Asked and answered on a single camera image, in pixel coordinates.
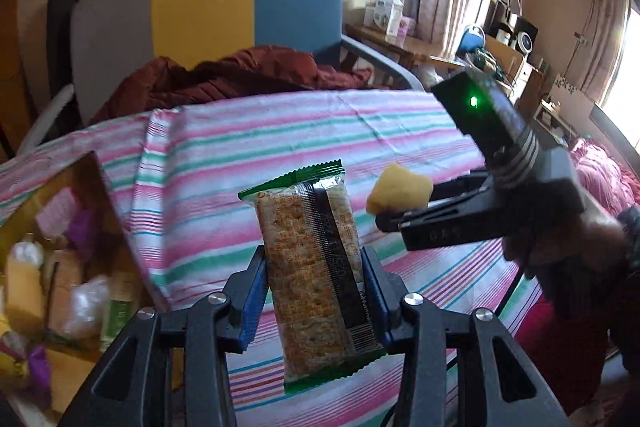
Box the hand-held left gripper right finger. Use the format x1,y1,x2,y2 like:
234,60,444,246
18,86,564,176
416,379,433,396
361,246,572,427

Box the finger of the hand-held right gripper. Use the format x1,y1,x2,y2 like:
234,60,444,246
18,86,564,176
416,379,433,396
375,170,497,234
400,194,512,252

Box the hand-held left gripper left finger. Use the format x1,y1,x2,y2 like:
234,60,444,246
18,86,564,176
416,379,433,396
60,246,269,427

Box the yellow holey sponge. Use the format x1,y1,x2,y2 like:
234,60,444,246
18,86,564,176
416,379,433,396
366,163,433,214

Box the green cracker packet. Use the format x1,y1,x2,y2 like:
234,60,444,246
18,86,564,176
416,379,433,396
237,159,388,395

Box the cardboard box with items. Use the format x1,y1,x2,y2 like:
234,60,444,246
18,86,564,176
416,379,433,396
0,151,173,413

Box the person's right hand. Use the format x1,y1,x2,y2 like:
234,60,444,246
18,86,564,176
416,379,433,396
501,206,628,280

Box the pink blanket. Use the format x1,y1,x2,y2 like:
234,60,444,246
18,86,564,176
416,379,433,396
570,137,640,218

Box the white floral box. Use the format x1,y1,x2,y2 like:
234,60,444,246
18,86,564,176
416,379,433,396
547,74,596,118

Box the wooden shelf unit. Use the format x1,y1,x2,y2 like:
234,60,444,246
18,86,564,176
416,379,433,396
487,0,546,98

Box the round white speaker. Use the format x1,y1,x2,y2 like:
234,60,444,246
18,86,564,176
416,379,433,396
510,18,538,55

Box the blue cooler bag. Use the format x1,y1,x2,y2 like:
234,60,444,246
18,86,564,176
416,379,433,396
459,24,487,58

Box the wooden side table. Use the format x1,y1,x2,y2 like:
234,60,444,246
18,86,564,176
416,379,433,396
345,23,466,78

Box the pink patterned curtain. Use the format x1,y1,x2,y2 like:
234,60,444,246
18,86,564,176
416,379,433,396
585,0,640,108

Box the small pink box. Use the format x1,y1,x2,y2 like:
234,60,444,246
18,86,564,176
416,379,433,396
395,17,417,46

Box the person's red clothing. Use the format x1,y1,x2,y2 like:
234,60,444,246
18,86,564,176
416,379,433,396
515,297,621,408

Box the striped tablecloth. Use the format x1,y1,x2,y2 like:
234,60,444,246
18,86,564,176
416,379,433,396
0,88,543,427

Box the purple plastic bag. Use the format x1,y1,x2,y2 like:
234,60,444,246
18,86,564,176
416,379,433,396
67,209,101,258

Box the white carton box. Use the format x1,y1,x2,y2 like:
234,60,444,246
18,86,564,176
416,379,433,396
364,0,406,42

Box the pink snack packet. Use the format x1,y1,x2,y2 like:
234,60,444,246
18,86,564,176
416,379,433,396
35,189,78,235

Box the maroon quilted jacket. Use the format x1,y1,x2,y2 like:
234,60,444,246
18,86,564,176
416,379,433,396
92,46,373,125

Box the purple snack packet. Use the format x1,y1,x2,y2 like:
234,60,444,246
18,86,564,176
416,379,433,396
0,332,53,408

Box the grey yellow blue chair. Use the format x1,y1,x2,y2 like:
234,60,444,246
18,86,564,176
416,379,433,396
17,0,431,152

